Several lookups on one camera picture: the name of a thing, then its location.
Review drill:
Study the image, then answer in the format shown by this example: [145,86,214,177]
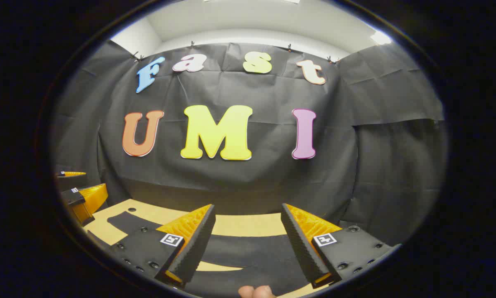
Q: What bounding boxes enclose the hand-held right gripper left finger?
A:
[109,204,216,287]

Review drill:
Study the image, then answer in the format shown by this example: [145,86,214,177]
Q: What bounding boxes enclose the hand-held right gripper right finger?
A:
[280,203,402,289]

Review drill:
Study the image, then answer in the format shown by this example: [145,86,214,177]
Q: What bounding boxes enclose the black backdrop cloth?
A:
[51,39,445,248]

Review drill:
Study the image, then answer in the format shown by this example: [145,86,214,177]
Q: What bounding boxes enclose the black jeans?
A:
[86,211,314,298]

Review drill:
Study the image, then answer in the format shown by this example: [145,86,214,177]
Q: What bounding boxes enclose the ceiling light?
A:
[370,31,392,45]

